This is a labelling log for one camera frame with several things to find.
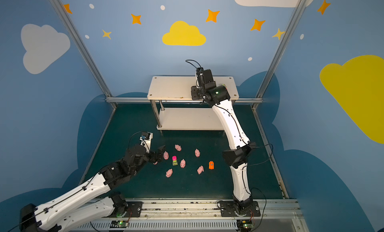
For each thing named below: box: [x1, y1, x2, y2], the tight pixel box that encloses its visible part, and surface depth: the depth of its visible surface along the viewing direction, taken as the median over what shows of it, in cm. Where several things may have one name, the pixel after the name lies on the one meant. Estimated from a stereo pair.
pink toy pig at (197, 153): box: [194, 148, 201, 158], surface depth 95 cm
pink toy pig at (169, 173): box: [165, 168, 173, 178], surface depth 88 cm
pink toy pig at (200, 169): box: [197, 165, 205, 175], surface depth 88 cm
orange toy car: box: [208, 161, 215, 170], surface depth 90 cm
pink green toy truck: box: [171, 155, 178, 166], surface depth 92 cm
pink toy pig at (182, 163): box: [180, 159, 186, 169], surface depth 90 cm
